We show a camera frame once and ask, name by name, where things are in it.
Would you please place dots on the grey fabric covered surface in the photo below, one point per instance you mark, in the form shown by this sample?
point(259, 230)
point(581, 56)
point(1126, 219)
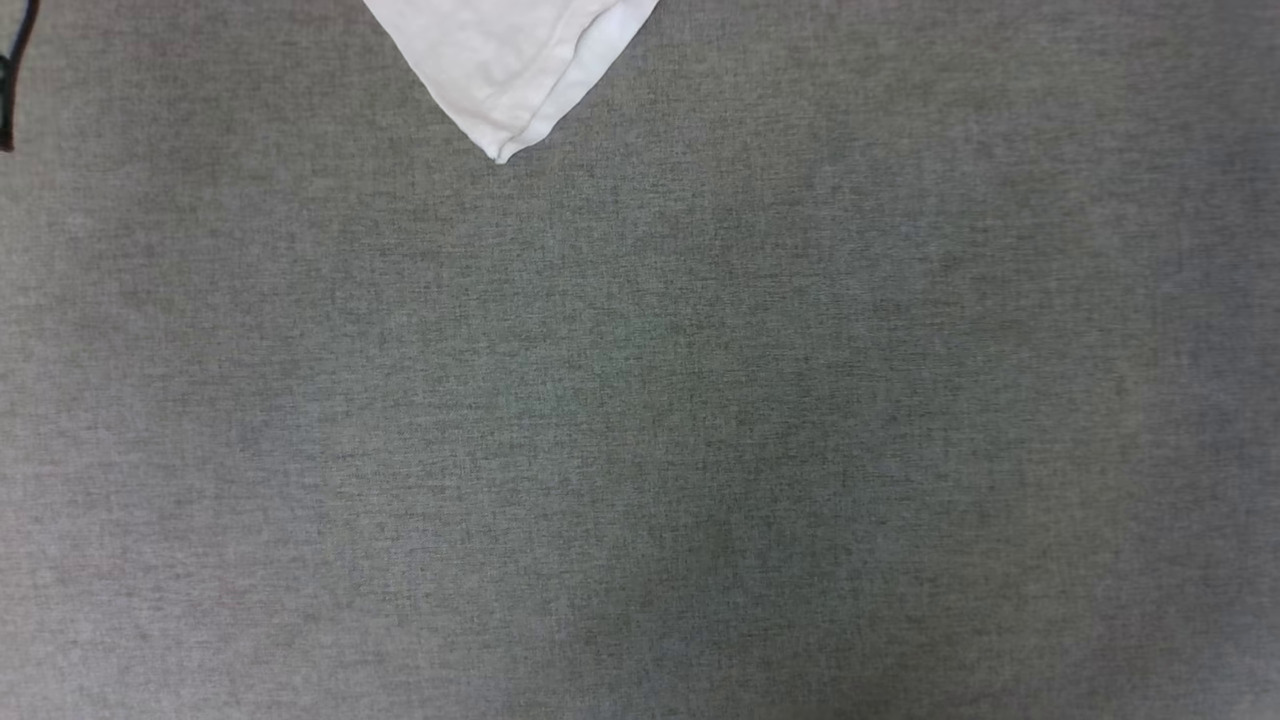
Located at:
point(640, 450)

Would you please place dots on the red and white garment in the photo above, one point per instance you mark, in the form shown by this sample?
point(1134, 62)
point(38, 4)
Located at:
point(515, 60)

